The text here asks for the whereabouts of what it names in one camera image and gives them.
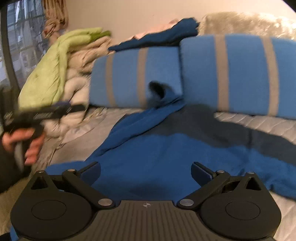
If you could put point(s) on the person's left hand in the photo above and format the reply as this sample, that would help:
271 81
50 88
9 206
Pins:
23 134

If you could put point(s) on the green and beige comforter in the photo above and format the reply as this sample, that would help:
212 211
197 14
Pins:
63 73

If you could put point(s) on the window with dark frame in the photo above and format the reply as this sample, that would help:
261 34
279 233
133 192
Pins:
22 44

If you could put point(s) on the blue fleece jacket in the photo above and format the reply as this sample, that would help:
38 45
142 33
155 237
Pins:
145 167

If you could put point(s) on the blue striped pillow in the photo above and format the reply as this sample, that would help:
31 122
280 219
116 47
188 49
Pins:
240 74
121 79

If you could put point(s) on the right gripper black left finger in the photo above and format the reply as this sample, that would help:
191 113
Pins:
57 207

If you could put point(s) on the grey quilted bed cover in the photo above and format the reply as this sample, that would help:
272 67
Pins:
80 141

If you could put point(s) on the right blue striped pillow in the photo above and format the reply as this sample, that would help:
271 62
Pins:
240 74

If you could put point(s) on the dark blue garment behind pillows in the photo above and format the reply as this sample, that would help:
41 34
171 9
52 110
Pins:
171 37

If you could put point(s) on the left blue striped pillow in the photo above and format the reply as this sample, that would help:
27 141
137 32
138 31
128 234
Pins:
121 79

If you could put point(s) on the beige tied curtain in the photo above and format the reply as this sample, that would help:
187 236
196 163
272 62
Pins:
57 18

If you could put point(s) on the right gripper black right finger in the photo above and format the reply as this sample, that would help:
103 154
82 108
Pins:
231 207

